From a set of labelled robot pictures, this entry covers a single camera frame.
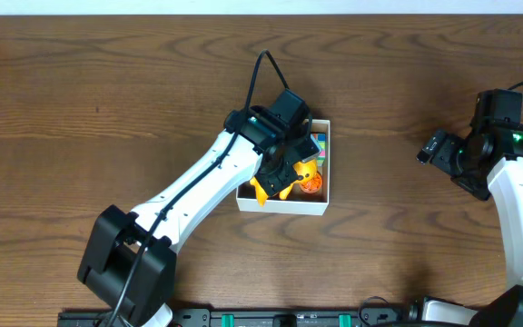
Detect white cardboard box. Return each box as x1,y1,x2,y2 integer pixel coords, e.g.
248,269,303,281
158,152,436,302
235,119,331,215

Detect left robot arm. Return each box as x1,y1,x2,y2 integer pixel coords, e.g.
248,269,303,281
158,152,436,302
77,103,320,326

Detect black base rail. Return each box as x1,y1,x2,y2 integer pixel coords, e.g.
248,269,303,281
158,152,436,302
56,306,426,327

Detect orange round plastic toy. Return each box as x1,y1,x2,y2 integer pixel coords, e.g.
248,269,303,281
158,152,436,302
300,172,323,194

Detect yellow rubber figure toy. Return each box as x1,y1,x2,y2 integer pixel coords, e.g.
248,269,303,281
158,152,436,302
249,159,318,206

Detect multicoloured puzzle cube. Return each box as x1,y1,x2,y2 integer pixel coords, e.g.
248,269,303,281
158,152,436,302
311,133,327,167

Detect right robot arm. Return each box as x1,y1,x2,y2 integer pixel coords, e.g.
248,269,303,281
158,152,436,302
417,127,523,326

